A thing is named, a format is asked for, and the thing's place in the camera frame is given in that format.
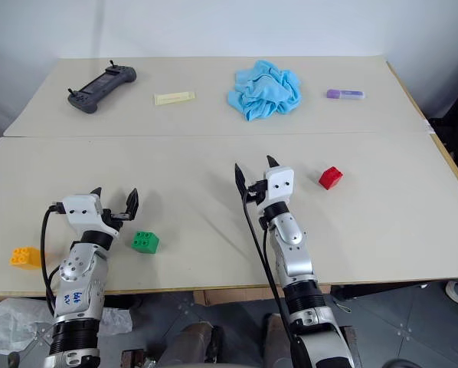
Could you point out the yellow toy brick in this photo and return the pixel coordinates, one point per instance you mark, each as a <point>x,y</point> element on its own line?
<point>22,258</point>

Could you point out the crumpled light blue cloth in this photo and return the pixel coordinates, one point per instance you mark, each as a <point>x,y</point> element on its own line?
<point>265,90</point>

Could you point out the pale yellow tube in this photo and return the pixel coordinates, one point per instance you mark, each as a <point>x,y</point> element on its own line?
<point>174,98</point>

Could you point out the dark grey handheld controller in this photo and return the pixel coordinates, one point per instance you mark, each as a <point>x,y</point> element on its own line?
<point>100,86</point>

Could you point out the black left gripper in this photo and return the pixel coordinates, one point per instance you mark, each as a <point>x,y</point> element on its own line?
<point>110,217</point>

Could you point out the dark rounded shape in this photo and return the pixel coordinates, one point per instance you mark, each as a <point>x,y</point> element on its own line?
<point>192,345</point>

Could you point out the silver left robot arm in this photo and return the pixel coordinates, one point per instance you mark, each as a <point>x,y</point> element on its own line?
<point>77,276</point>

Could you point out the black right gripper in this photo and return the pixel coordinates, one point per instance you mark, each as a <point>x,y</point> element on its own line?
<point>257,190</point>

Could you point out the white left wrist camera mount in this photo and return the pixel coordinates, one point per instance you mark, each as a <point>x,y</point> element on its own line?
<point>81,210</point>

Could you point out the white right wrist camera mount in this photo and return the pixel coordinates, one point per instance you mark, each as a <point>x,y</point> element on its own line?
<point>279,184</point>

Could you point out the clear crumpled plastic bag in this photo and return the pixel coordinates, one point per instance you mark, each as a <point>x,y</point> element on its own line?
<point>7,322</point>

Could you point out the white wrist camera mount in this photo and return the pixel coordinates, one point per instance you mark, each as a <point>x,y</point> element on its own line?
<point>81,210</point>
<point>279,184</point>

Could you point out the green toy brick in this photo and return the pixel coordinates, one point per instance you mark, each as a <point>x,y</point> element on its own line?
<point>145,242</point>

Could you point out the red toy brick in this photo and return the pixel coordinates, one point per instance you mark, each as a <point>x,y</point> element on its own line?
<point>330,178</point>

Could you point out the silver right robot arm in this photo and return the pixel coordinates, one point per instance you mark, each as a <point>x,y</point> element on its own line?
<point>294,257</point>

